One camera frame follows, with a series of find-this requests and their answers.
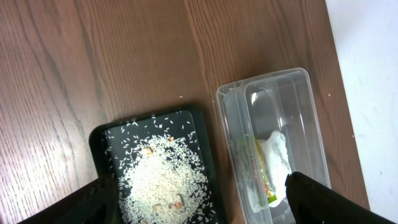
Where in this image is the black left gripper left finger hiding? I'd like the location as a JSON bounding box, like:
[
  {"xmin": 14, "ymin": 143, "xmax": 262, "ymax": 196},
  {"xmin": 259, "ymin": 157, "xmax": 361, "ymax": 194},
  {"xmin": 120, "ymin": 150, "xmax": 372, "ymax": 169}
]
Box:
[{"xmin": 22, "ymin": 175, "xmax": 118, "ymax": 224}]

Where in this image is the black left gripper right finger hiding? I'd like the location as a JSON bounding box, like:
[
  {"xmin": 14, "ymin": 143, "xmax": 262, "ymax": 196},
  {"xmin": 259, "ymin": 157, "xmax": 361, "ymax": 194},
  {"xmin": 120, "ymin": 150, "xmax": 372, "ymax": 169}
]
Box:
[{"xmin": 285, "ymin": 172, "xmax": 391, "ymax": 224}]

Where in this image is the white napkin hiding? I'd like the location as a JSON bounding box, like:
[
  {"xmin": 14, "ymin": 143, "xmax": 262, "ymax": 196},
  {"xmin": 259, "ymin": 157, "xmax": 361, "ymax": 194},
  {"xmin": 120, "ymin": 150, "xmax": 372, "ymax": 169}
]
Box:
[{"xmin": 251, "ymin": 130, "xmax": 292, "ymax": 213}]

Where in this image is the green wrapper scrap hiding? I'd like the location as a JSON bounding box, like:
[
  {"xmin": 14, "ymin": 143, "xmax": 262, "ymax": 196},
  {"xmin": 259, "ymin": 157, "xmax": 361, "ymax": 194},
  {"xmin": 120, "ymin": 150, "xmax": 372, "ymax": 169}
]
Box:
[{"xmin": 238, "ymin": 136, "xmax": 277, "ymax": 212}]

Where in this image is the pile of rice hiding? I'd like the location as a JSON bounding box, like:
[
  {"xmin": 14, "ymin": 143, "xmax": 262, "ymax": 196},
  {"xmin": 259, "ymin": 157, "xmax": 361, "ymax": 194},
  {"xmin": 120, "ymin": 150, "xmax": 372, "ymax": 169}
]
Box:
[{"xmin": 101, "ymin": 110, "xmax": 218, "ymax": 223}]

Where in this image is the black tray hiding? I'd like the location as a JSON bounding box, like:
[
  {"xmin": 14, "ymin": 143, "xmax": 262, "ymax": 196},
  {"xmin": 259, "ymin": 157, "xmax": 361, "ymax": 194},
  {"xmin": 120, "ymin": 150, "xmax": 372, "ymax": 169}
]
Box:
[{"xmin": 89, "ymin": 105, "xmax": 228, "ymax": 224}]

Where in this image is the clear plastic bin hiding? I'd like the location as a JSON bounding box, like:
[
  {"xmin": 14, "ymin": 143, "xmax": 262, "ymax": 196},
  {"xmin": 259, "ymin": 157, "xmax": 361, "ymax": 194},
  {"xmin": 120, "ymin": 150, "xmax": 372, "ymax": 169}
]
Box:
[{"xmin": 217, "ymin": 68, "xmax": 331, "ymax": 223}]

